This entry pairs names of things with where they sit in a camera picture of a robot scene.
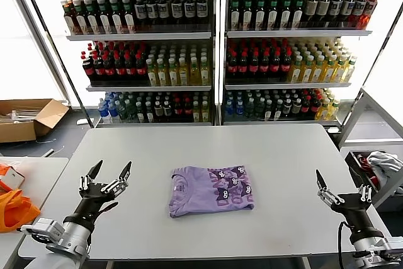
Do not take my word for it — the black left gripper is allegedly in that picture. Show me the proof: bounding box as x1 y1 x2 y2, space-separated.
62 159 133 227

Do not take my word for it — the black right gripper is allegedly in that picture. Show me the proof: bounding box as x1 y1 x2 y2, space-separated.
315 163 383 241

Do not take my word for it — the purple printed t-shirt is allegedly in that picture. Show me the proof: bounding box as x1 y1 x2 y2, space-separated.
167 164 255 219

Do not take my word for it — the red garment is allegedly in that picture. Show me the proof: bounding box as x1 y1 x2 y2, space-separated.
357 152 378 190

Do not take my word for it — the black storage bin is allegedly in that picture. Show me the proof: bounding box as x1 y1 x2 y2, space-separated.
348 150 403 197

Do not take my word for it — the white grey garment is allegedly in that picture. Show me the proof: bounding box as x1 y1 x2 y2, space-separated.
366 151 403 190

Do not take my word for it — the grey metal cart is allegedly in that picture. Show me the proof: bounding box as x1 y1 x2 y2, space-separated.
338 88 403 210

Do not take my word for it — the small white orange-edged box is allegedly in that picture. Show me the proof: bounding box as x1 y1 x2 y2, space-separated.
0 166 25 191

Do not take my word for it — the bundle of white tubes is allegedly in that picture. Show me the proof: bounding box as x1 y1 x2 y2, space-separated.
8 110 42 123

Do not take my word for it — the cola bottle red cap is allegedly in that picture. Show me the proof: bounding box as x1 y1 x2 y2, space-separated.
226 50 238 77
103 54 115 81
135 53 147 81
237 50 249 77
248 50 259 77
93 54 105 81
270 50 281 77
280 50 292 77
114 53 126 81
125 53 136 81
81 50 93 83
259 50 270 77

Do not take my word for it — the open brown cardboard box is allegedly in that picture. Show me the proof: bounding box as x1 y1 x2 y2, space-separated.
0 98 70 144

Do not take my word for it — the yellow juice bottle green label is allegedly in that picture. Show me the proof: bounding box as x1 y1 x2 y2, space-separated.
344 56 357 83
323 55 336 83
156 59 167 86
200 57 210 86
334 55 346 83
178 57 189 86
290 55 303 83
167 58 179 86
301 55 314 83
189 57 200 86
312 55 325 83
146 59 157 86

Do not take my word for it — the orange cloth bag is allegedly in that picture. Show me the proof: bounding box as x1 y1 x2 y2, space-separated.
0 188 41 234

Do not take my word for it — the grey metal shelving unit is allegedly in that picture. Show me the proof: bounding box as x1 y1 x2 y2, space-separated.
42 0 218 129
220 0 396 127

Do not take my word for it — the dark tea bottle green label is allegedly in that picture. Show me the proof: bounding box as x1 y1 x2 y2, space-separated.
229 0 242 30
121 0 135 34
291 0 304 30
279 0 292 30
241 0 254 30
108 0 122 34
253 0 266 30
84 0 97 35
72 0 86 35
266 0 279 30
96 0 110 35

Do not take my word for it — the red tea bottle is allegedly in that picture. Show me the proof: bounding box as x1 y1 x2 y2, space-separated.
62 0 75 35
361 0 378 29

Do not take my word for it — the dark bottle white label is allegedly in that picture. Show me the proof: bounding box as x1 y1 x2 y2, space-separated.
195 0 208 26
329 0 342 24
156 0 169 27
171 0 183 26
341 0 354 24
351 0 365 25
134 0 148 27
183 0 196 26
145 0 159 27

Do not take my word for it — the dark bottle beige label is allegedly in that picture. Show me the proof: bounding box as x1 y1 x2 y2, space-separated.
304 0 317 25
315 0 329 25

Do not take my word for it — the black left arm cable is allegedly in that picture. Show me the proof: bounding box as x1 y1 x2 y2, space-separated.
89 201 120 219

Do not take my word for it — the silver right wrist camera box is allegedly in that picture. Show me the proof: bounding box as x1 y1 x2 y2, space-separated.
374 236 403 265

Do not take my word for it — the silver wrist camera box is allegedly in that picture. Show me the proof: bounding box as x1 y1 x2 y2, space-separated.
19 217 64 246
374 236 403 265

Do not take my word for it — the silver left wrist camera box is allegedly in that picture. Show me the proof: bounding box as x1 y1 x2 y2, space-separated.
19 217 64 246

